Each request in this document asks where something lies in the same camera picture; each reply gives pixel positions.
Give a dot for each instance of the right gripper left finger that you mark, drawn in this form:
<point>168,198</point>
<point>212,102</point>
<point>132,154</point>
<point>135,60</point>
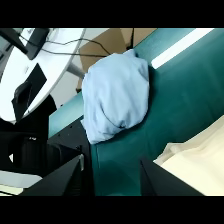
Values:
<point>65,180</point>

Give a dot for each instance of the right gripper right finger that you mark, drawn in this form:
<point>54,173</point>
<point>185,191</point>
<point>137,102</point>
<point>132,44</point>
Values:
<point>160,181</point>

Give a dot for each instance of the cream shirt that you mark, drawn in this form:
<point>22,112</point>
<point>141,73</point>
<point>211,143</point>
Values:
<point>196,160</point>

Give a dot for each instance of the light blue garment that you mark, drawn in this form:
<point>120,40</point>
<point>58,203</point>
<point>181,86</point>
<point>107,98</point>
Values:
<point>115,96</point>

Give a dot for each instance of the white round table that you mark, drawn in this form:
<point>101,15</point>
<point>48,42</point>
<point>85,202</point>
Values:
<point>50,66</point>

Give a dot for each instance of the cardboard box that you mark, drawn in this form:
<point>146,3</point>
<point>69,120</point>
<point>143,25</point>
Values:
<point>106,43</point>

